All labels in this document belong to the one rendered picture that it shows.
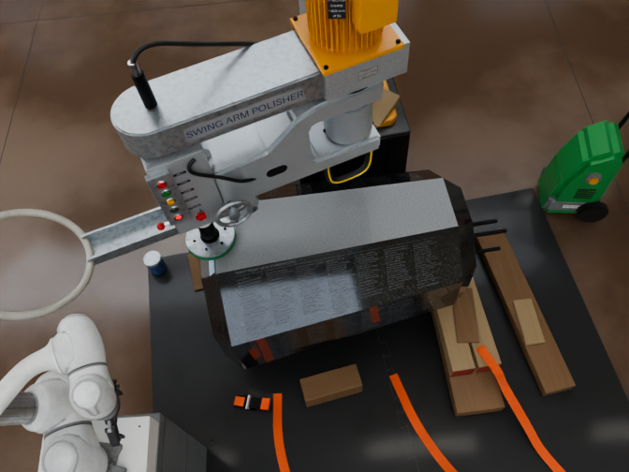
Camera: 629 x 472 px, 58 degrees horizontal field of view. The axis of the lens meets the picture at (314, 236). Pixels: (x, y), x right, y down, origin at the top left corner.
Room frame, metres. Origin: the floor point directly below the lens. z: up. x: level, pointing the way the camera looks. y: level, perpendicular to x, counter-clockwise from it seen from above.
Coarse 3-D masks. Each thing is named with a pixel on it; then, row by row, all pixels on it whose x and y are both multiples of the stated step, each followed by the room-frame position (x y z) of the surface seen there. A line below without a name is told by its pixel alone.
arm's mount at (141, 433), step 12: (96, 420) 0.55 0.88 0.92; (120, 420) 0.54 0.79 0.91; (132, 420) 0.53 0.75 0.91; (144, 420) 0.53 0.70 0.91; (96, 432) 0.51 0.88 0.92; (120, 432) 0.50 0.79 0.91; (132, 432) 0.49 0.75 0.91; (144, 432) 0.49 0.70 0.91; (156, 432) 0.50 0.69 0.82; (132, 444) 0.45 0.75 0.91; (144, 444) 0.44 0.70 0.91; (156, 444) 0.46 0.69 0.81; (120, 456) 0.41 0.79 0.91; (132, 456) 0.41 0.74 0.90; (144, 456) 0.40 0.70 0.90; (132, 468) 0.37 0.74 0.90; (144, 468) 0.36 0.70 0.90
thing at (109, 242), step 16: (160, 208) 1.29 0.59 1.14; (112, 224) 1.24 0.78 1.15; (128, 224) 1.25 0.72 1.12; (144, 224) 1.25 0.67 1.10; (96, 240) 1.20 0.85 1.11; (112, 240) 1.19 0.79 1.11; (128, 240) 1.18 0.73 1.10; (144, 240) 1.15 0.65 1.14; (160, 240) 1.17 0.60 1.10; (96, 256) 1.10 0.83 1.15; (112, 256) 1.11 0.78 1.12
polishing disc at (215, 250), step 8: (216, 224) 1.33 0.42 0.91; (192, 232) 1.30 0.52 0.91; (224, 232) 1.28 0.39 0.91; (232, 232) 1.28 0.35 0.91; (200, 240) 1.26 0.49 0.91; (208, 240) 1.25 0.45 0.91; (216, 240) 1.25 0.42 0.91; (224, 240) 1.25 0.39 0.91; (232, 240) 1.24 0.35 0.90; (192, 248) 1.22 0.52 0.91; (200, 248) 1.22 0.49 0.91; (208, 248) 1.21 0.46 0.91; (216, 248) 1.21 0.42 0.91; (224, 248) 1.20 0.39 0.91; (200, 256) 1.18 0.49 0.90; (208, 256) 1.18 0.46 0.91; (216, 256) 1.18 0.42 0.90
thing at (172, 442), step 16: (128, 416) 0.58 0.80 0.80; (144, 416) 0.57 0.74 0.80; (160, 416) 0.56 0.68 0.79; (160, 432) 0.51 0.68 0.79; (176, 432) 0.55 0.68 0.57; (160, 448) 0.45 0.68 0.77; (176, 448) 0.49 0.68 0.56; (192, 448) 0.53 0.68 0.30; (160, 464) 0.40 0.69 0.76; (176, 464) 0.43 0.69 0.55; (192, 464) 0.46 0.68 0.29
